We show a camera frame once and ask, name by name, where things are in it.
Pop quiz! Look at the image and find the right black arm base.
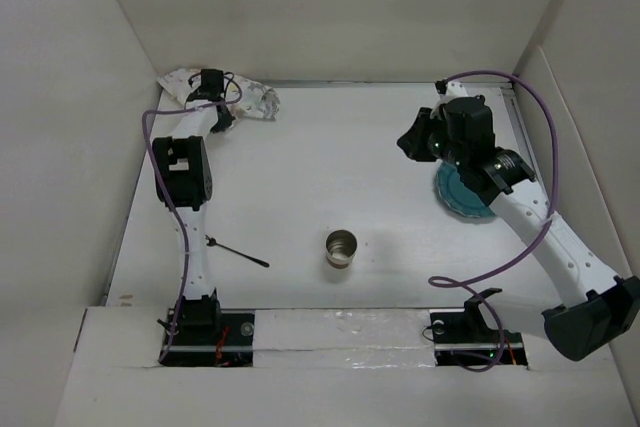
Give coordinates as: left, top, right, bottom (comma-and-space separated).
421, 296, 529, 371

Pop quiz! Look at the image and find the stainless steel cup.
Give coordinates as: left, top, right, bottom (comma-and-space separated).
325, 229, 358, 269

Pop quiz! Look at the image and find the floral animal print cloth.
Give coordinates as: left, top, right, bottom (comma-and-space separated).
157, 68, 280, 121

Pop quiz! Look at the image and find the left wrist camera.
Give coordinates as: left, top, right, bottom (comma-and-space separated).
199, 69, 225, 101

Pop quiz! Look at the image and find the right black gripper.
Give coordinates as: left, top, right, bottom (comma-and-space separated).
396, 106, 467, 169

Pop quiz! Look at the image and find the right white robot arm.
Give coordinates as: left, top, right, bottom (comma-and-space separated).
397, 74, 639, 362

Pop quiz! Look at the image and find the black metal fork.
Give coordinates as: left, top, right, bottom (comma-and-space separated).
205, 235, 270, 268

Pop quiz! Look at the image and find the teal scalloped plate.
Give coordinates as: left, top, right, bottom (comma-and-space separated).
435, 163, 495, 220

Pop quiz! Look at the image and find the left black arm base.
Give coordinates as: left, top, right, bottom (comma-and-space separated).
160, 310, 255, 368

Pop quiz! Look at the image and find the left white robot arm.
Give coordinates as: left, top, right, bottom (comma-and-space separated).
142, 94, 233, 344

